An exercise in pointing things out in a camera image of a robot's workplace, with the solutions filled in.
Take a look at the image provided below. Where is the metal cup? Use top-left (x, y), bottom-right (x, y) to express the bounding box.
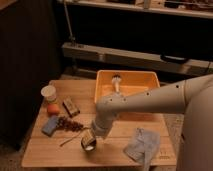
top-left (81, 138), bottom-right (97, 151)

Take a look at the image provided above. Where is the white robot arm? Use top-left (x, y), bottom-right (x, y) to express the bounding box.
top-left (91, 74), bottom-right (213, 171)

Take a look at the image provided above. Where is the thin wooden stick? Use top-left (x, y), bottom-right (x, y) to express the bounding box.
top-left (59, 131), bottom-right (82, 147)

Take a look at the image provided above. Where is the bunch of dried grapes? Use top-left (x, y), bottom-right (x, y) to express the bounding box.
top-left (57, 117), bottom-right (84, 132)

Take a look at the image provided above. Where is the brown rectangular box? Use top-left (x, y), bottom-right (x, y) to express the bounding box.
top-left (63, 98), bottom-right (80, 117)

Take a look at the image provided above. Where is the blue sponge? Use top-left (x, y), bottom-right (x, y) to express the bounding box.
top-left (41, 116), bottom-right (59, 136)

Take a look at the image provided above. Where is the orange fruit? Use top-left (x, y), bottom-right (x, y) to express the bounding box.
top-left (47, 104), bottom-right (60, 116)

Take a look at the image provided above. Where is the yellow plastic bin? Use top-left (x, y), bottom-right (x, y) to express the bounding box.
top-left (94, 70), bottom-right (159, 116)

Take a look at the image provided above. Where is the grey cloth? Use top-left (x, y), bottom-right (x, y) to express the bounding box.
top-left (123, 128), bottom-right (160, 171)

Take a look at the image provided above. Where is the white paper cup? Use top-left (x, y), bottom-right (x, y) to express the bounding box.
top-left (41, 85), bottom-right (57, 102)

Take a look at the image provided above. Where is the white dish brush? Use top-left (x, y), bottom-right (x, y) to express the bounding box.
top-left (112, 75), bottom-right (121, 93)

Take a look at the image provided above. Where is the grey metal shelf rail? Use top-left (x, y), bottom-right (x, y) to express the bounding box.
top-left (62, 42), bottom-right (213, 76)

